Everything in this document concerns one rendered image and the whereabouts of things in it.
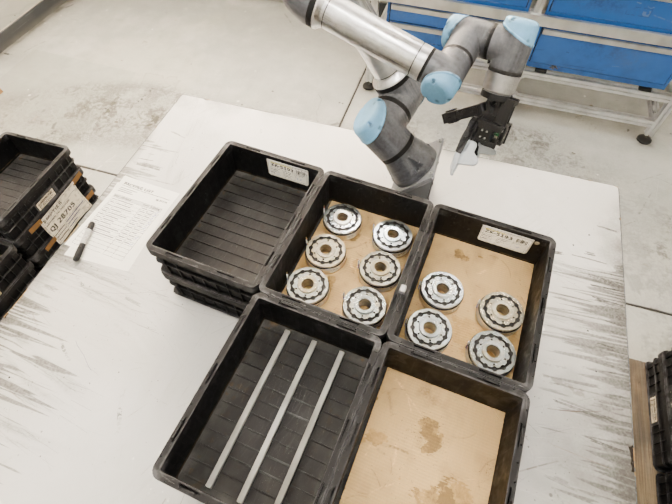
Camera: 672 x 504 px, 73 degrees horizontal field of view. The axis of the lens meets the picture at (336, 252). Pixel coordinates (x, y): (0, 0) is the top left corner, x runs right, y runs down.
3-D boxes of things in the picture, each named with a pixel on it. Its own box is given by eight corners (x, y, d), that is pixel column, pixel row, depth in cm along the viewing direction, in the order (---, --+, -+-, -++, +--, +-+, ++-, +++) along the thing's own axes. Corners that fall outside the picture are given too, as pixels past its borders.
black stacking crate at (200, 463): (263, 315, 109) (256, 292, 100) (378, 360, 103) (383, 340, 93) (169, 484, 88) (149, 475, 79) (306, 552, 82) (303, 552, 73)
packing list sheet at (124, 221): (120, 175, 150) (119, 173, 150) (182, 190, 146) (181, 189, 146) (57, 252, 132) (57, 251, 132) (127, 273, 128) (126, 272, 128)
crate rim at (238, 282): (229, 145, 128) (228, 139, 126) (326, 175, 122) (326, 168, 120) (145, 252, 108) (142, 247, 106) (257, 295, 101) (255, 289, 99)
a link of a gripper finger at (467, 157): (466, 178, 105) (487, 144, 105) (444, 169, 108) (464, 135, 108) (468, 183, 108) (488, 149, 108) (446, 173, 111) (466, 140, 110)
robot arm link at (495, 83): (482, 69, 100) (495, 66, 106) (475, 89, 103) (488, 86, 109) (514, 78, 97) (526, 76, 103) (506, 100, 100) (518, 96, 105)
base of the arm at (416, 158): (405, 157, 144) (385, 135, 140) (442, 141, 132) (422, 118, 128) (389, 192, 137) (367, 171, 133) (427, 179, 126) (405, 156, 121)
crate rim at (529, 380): (434, 207, 116) (435, 201, 114) (553, 244, 110) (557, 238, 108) (383, 343, 95) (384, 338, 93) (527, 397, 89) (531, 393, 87)
